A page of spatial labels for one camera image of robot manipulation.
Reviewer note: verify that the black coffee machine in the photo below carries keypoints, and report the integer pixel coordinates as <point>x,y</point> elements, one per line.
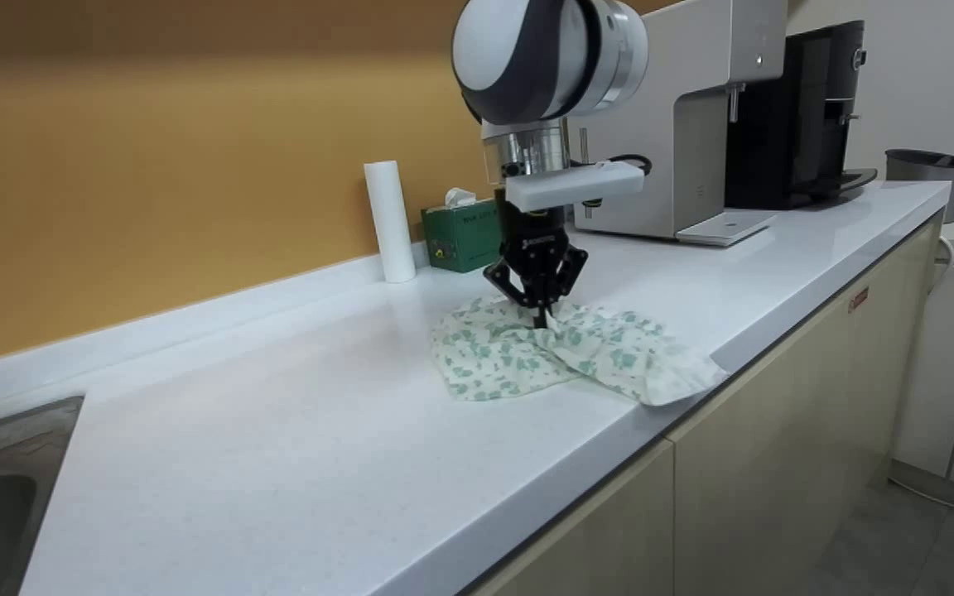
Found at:
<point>792,124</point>

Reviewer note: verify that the grey bin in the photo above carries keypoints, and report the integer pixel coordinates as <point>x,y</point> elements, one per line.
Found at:
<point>928,174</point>

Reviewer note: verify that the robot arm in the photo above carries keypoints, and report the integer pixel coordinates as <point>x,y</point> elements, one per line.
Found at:
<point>527,58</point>

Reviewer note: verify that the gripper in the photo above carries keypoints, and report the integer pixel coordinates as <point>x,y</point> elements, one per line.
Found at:
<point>539,244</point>

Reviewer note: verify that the silver water dispenser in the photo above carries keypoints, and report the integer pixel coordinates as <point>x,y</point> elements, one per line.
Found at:
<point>692,124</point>

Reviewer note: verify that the white paper roll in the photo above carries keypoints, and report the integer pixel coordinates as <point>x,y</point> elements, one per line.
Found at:
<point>390,223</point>

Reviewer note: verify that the beige cabinet door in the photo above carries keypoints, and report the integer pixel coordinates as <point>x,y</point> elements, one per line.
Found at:
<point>775,430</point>

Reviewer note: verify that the green tissue box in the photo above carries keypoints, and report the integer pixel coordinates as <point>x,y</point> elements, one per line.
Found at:
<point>462,238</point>

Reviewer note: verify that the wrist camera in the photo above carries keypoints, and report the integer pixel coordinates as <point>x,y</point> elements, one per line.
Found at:
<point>576,185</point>

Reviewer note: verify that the white cloth with green print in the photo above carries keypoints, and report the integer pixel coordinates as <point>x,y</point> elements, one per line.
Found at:
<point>609,352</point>

